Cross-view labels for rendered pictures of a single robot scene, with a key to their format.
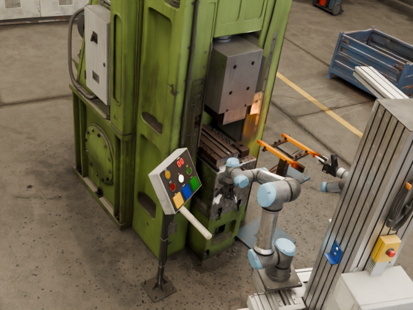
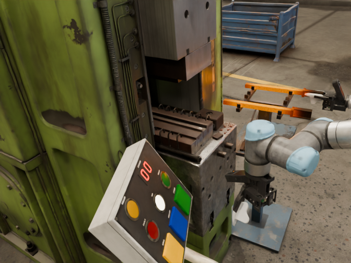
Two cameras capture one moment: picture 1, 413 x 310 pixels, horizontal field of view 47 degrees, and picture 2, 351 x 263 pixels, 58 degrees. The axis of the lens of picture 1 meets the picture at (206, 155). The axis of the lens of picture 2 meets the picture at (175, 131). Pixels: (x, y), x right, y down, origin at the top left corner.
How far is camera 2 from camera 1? 200 cm
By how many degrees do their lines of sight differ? 11
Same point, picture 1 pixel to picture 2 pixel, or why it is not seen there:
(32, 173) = not seen: outside the picture
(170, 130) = (101, 118)
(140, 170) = (74, 203)
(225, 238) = (221, 244)
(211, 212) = (203, 224)
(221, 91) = (172, 12)
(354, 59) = (232, 27)
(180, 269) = not seen: outside the picture
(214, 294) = not seen: outside the picture
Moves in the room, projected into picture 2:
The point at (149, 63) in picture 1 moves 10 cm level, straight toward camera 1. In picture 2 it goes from (18, 16) to (18, 21)
